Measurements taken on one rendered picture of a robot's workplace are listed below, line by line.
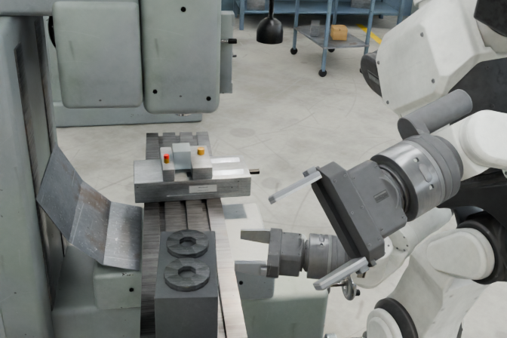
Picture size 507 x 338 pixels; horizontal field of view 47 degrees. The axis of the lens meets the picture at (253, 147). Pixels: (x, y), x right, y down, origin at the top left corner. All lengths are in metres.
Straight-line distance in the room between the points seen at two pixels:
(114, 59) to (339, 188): 0.85
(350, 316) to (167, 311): 1.80
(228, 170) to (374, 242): 1.17
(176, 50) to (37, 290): 0.70
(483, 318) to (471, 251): 2.03
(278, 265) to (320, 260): 0.08
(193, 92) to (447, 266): 0.72
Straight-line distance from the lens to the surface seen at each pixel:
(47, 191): 1.59
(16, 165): 1.40
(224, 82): 1.51
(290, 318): 1.79
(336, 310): 2.88
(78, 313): 1.72
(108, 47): 1.38
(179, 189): 1.74
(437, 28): 0.98
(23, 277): 1.57
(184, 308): 1.14
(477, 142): 0.71
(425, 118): 0.73
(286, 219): 3.46
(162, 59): 1.40
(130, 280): 1.63
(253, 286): 1.67
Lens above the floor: 1.89
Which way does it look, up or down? 26 degrees down
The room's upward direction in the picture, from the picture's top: 3 degrees clockwise
